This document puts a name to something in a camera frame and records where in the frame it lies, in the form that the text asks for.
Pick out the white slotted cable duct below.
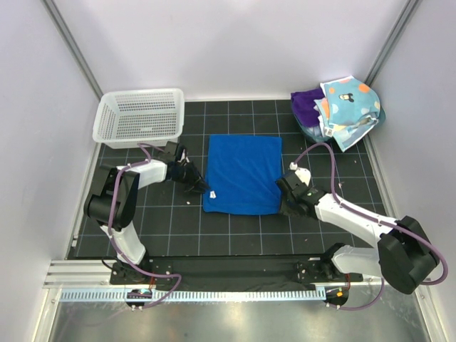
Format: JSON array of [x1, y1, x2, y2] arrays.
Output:
[[60, 286, 326, 303]]

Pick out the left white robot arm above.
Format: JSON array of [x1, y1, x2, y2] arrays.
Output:
[[83, 142, 209, 285]]

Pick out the blue microfiber towel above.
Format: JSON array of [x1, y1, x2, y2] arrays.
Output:
[[203, 135, 282, 216]]

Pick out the light blue cartoon towel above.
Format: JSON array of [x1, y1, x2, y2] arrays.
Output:
[[314, 76, 385, 152]]

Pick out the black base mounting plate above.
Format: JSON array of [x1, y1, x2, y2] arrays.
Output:
[[110, 254, 363, 292]]

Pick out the blue towel container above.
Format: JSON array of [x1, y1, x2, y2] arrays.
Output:
[[295, 108, 386, 143]]

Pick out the purple towel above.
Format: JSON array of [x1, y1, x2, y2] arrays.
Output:
[[291, 88, 325, 128]]

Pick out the white perforated plastic basket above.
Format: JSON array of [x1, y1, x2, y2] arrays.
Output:
[[92, 88, 185, 149]]

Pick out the aluminium frame rail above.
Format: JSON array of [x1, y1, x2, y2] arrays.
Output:
[[44, 254, 434, 289]]

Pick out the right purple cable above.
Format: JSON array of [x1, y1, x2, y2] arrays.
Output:
[[290, 142, 449, 311]]

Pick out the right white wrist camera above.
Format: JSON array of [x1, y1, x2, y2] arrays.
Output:
[[289, 162, 311, 186]]

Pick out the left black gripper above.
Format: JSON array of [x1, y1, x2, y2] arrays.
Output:
[[171, 162, 209, 195]]

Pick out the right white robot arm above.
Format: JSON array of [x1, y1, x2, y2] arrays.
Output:
[[276, 170, 440, 294]]

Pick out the black grid mat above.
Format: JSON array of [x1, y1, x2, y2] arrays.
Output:
[[66, 100, 407, 259]]

